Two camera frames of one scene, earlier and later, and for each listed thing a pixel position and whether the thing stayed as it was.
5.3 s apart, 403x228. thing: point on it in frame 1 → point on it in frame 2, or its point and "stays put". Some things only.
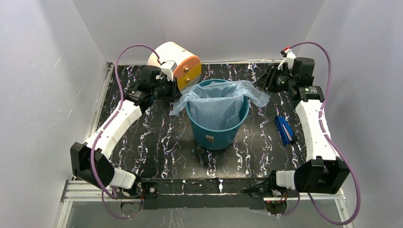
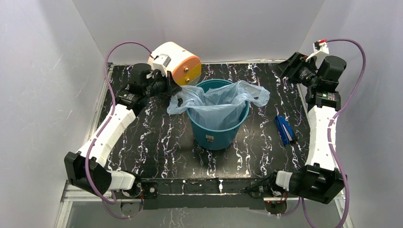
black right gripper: [265, 81] → [287, 66]
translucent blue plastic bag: [217, 106] stays put
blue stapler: [285, 130] stays put
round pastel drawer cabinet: [188, 71] stays put
